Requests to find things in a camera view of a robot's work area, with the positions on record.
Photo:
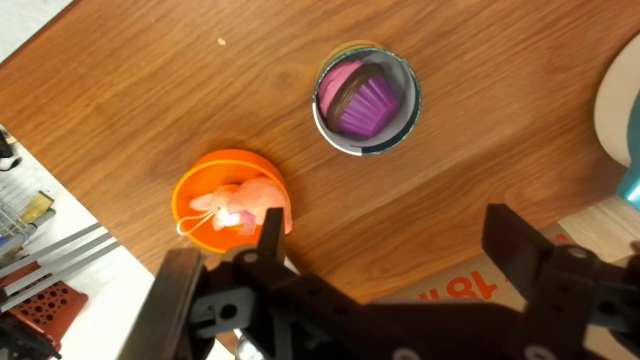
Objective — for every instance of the cardboard panel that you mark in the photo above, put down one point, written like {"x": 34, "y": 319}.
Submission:
{"x": 460, "y": 274}

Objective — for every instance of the orange bowl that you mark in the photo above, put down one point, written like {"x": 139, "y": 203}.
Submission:
{"x": 213, "y": 171}

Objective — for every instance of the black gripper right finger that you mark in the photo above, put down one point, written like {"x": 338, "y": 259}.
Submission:
{"x": 532, "y": 267}

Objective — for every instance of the red perforated block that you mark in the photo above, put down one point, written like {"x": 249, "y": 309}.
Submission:
{"x": 50, "y": 310}

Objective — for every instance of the yellow labelled can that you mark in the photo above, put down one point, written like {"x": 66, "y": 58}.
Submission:
{"x": 401, "y": 131}

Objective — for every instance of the grey metal bars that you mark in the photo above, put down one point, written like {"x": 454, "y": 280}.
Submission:
{"x": 52, "y": 257}

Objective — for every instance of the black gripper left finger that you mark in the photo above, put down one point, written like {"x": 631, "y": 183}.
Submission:
{"x": 273, "y": 267}

